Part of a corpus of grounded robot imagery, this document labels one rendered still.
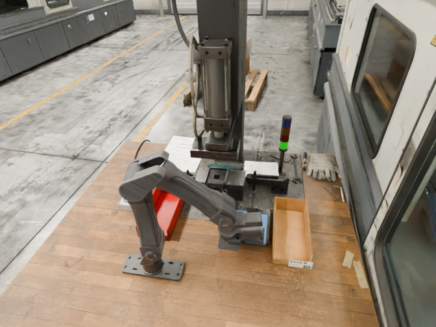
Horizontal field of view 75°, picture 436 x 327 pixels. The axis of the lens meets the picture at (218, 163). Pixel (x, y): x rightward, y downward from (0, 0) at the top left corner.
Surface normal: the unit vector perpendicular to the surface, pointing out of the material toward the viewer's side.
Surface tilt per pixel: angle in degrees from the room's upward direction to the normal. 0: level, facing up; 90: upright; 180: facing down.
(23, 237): 0
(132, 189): 90
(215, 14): 90
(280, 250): 0
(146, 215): 91
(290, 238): 0
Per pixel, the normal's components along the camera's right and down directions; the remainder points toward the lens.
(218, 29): -0.18, 0.60
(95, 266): -0.04, -0.79
